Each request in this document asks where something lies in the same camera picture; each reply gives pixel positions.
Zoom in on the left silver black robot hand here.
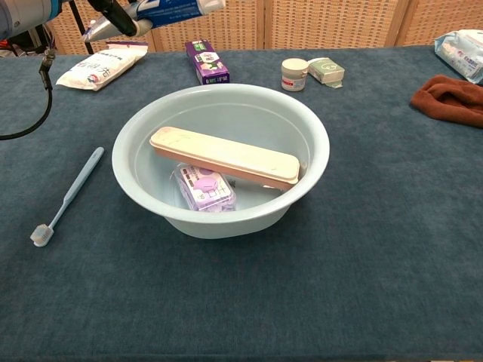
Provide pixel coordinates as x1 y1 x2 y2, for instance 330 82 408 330
88 0 154 38

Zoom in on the white blue toothpaste tube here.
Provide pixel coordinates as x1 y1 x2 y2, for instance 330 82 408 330
81 0 226 43

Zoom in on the cream pink toothbrush case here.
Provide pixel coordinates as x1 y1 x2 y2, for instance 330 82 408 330
149 126 302 191

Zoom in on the purple floss pick box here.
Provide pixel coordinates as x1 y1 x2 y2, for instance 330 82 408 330
171 164 238 212

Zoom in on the light blue plastic basin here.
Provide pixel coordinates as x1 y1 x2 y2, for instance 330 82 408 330
111 83 331 240

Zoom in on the black tripod stand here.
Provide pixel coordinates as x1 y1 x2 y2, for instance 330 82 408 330
69 0 94 55

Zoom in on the white cloth packet bag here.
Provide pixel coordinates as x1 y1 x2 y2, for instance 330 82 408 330
55 41 149 92

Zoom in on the purple toothpaste carton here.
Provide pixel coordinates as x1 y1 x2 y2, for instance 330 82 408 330
184 39 231 86

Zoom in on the light blue toothbrush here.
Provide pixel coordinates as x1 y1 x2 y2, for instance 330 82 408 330
29 146 105 248

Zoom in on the small cream jar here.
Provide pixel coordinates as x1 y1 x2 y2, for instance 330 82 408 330
280 57 310 92

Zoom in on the woven folding screen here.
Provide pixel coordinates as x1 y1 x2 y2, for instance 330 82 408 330
32 0 483 56

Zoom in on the small green soap box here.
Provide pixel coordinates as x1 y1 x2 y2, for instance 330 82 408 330
307 57 346 90

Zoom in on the dark blue table cloth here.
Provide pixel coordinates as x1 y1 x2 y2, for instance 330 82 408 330
0 44 483 359

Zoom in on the brown towel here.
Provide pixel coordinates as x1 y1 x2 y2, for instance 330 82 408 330
410 74 483 130

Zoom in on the light blue wet wipes pack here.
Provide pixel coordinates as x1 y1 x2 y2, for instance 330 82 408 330
433 29 483 85

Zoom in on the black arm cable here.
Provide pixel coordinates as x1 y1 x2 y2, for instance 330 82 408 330
0 26 57 141

